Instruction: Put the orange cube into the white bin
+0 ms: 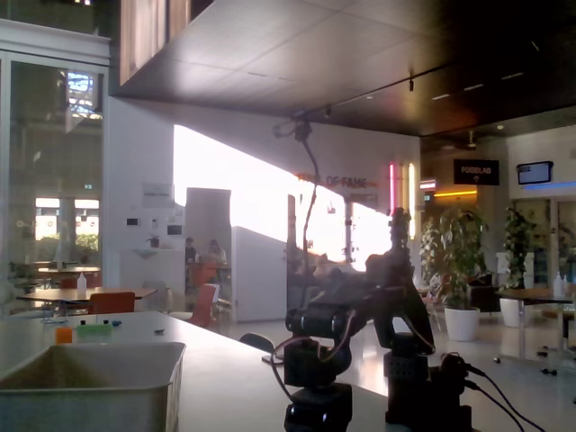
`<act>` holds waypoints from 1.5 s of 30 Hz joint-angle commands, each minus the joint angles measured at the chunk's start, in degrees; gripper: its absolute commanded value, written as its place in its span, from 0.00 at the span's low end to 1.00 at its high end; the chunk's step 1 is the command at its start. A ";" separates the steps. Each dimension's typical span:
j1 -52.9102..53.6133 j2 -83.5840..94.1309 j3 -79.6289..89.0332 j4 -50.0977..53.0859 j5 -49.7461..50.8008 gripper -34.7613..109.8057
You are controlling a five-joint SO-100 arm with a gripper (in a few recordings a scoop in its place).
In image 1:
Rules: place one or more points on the slim plant in white pot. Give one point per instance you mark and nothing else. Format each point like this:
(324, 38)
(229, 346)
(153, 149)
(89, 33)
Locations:
(515, 252)

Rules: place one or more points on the white neon tube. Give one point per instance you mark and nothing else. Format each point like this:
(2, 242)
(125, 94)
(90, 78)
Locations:
(411, 200)

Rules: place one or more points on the small potted shelf plant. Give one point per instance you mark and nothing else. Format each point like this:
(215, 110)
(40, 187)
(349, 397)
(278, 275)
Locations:
(154, 240)

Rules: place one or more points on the clear spray bottle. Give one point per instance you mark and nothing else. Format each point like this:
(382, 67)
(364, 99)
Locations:
(82, 285)

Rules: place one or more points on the green block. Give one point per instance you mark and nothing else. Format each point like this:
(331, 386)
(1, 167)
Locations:
(93, 330)

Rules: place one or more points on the wooden cafe table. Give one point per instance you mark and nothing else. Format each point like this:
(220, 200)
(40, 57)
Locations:
(67, 294)

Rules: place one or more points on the black foodlab sign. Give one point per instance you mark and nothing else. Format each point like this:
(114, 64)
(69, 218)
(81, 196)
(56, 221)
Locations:
(476, 171)

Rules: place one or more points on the white plastic bin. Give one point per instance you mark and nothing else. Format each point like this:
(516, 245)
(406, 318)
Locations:
(90, 387)

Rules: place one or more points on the small blue object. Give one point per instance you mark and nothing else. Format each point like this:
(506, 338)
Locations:
(117, 323)

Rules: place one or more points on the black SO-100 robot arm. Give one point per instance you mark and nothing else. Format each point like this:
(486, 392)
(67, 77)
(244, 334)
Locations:
(396, 288)

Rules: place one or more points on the black perforated table clamp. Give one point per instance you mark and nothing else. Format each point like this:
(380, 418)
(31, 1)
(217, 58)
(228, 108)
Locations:
(405, 366)

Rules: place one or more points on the pink neon tube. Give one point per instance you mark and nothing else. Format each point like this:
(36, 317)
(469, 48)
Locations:
(392, 189)

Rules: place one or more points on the wall mounted screen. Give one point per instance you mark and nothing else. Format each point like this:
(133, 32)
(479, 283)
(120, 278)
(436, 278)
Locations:
(534, 173)

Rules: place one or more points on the orange cafe chair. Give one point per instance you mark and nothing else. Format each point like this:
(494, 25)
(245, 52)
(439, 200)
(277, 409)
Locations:
(203, 303)
(111, 302)

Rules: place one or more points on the tall plant in white pot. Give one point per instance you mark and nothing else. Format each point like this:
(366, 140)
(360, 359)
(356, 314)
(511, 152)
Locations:
(459, 270)

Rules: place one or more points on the black gooseneck clamp mount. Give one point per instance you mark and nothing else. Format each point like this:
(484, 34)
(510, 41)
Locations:
(310, 162)

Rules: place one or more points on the seated person in background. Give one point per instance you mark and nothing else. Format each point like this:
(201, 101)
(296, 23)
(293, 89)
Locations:
(215, 252)
(190, 249)

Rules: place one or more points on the white partition cabinet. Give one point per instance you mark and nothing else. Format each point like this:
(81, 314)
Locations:
(258, 274)

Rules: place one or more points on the dark cafe table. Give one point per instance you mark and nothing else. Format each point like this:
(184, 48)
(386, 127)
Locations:
(540, 294)

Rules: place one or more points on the orange block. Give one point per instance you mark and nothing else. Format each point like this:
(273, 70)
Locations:
(64, 335)

